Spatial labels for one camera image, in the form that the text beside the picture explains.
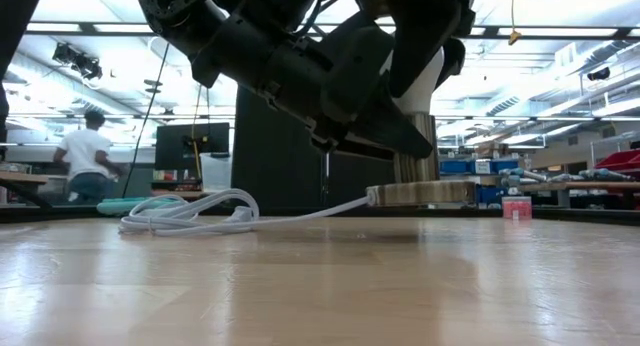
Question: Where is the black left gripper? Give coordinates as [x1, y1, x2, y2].
[271, 23, 434, 162]

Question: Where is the black aluminium table frame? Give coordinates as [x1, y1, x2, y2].
[0, 204, 640, 226]

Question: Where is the clear plastic container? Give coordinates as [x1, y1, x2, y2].
[199, 152, 234, 193]

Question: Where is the black hanging cable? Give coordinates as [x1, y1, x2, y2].
[121, 42, 172, 198]

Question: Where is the black ceiling camera rig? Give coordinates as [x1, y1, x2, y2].
[51, 41, 104, 81]

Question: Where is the person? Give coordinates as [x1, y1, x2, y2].
[51, 109, 127, 206]

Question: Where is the black ceiling device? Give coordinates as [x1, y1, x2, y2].
[586, 66, 613, 83]

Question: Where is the white power cord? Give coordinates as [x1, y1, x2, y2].
[117, 187, 375, 238]

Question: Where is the black monitor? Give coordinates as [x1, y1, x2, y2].
[154, 121, 232, 172]

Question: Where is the yellow hanging tag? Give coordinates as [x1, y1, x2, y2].
[507, 0, 523, 47]

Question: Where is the blue storage bin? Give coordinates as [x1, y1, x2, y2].
[439, 158, 475, 176]
[490, 158, 522, 174]

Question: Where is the small red box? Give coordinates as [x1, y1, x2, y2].
[501, 195, 533, 221]

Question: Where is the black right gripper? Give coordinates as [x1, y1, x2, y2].
[355, 0, 479, 99]

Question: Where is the teal calculator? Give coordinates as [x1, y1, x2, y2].
[96, 195, 187, 217]

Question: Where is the red storage bin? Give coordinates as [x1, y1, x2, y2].
[593, 149, 640, 173]

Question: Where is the wooden workbench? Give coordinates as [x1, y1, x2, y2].
[519, 179, 640, 210]

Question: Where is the brass lamp socket base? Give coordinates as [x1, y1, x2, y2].
[365, 112, 478, 208]

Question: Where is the white lightbulb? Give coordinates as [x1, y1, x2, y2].
[390, 45, 446, 115]

